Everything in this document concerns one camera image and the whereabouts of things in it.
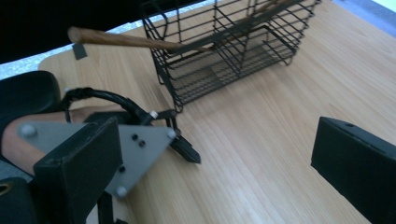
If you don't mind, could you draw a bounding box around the black rounded pad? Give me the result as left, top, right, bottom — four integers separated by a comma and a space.
0, 70, 63, 132

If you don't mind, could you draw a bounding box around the black cable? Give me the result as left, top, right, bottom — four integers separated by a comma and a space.
59, 87, 160, 126

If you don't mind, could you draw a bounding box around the wooden-handled utensil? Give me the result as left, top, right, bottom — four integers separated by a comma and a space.
66, 0, 302, 54

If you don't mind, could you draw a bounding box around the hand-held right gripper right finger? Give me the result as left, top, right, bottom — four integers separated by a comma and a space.
310, 116, 396, 224

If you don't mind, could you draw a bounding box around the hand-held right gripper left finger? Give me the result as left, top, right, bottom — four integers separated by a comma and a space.
33, 117, 123, 224

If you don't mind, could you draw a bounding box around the grey tape piece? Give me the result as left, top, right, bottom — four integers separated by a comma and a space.
72, 43, 89, 61

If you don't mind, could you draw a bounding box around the black wire basket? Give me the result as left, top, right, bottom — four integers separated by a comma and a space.
139, 0, 322, 114

